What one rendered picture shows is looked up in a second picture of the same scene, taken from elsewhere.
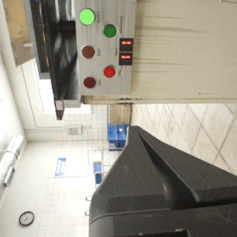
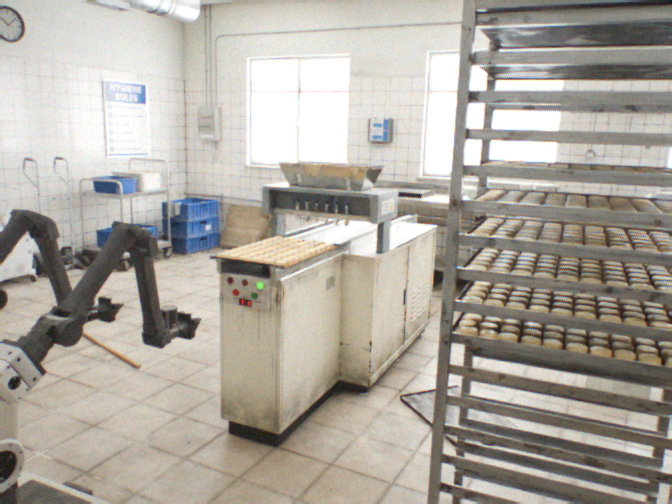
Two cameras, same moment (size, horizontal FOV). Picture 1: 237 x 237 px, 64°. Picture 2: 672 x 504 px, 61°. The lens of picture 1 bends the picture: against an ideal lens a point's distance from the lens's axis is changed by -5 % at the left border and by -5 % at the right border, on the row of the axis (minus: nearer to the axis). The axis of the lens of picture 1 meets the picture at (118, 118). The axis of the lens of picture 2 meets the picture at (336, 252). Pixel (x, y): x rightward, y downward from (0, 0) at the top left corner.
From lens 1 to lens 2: 2.21 m
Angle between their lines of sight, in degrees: 11
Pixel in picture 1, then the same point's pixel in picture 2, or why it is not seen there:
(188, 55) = (246, 337)
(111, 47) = (247, 295)
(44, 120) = (231, 59)
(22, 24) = (318, 177)
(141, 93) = (225, 308)
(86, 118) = (235, 152)
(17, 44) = (299, 168)
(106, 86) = (228, 289)
